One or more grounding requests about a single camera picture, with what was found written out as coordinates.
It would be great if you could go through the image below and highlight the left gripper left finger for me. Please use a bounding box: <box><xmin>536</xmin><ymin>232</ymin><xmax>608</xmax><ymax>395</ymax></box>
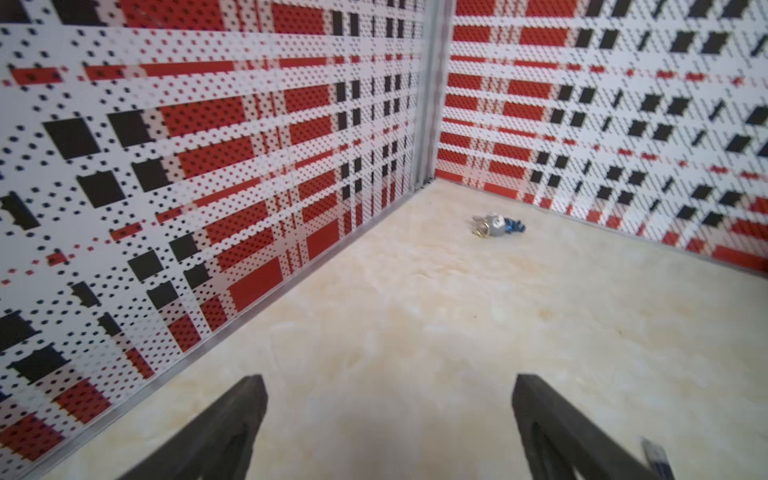
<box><xmin>122</xmin><ymin>375</ymin><xmax>268</xmax><ymax>480</ymax></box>

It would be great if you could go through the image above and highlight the grey battery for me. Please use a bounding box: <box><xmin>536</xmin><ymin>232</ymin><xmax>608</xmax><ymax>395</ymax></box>
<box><xmin>641</xmin><ymin>437</ymin><xmax>675</xmax><ymax>480</ymax></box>

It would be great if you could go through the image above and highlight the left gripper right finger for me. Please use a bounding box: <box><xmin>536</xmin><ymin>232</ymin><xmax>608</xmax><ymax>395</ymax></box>
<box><xmin>511</xmin><ymin>374</ymin><xmax>656</xmax><ymax>480</ymax></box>

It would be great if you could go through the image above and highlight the small toy figure keychain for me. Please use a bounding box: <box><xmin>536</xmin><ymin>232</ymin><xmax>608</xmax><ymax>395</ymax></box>
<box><xmin>472</xmin><ymin>213</ymin><xmax>526</xmax><ymax>238</ymax></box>

